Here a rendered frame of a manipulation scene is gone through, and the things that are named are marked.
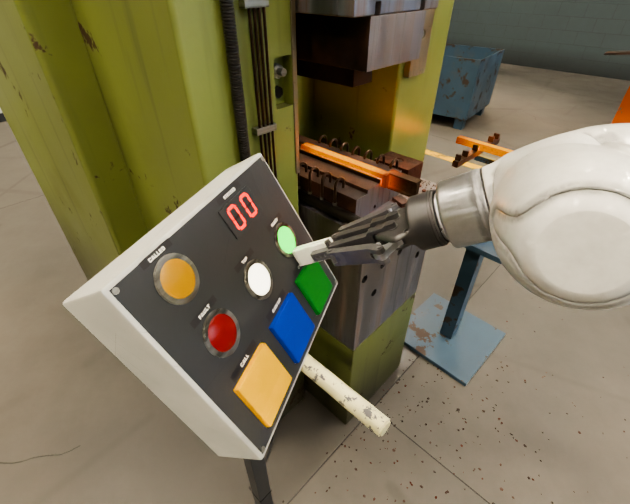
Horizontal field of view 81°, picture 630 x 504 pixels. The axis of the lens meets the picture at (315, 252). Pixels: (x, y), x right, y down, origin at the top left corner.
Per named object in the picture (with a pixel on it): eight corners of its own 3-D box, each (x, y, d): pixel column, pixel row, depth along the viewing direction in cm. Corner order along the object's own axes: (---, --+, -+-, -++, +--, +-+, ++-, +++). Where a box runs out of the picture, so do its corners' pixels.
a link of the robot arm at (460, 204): (498, 215, 50) (454, 226, 53) (479, 155, 46) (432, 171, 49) (503, 254, 43) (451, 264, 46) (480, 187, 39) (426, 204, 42)
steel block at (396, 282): (416, 291, 138) (441, 184, 111) (353, 351, 117) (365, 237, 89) (310, 233, 169) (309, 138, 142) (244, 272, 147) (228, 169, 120)
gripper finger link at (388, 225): (406, 241, 51) (404, 246, 50) (337, 259, 57) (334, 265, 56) (395, 218, 49) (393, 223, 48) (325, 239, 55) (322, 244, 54)
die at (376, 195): (398, 195, 106) (402, 167, 101) (354, 222, 95) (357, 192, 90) (297, 155, 129) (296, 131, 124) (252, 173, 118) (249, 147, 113)
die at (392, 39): (419, 58, 85) (426, 9, 79) (366, 72, 73) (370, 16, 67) (293, 40, 108) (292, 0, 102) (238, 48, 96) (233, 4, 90)
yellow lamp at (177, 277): (207, 289, 42) (200, 259, 39) (170, 310, 39) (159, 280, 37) (192, 276, 44) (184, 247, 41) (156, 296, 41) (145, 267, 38)
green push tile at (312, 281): (333, 285, 66) (313, 253, 63) (321, 315, 61) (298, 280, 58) (325, 287, 67) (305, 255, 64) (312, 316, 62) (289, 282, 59)
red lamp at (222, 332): (248, 340, 45) (243, 316, 43) (216, 363, 43) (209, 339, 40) (232, 326, 47) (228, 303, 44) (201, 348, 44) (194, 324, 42)
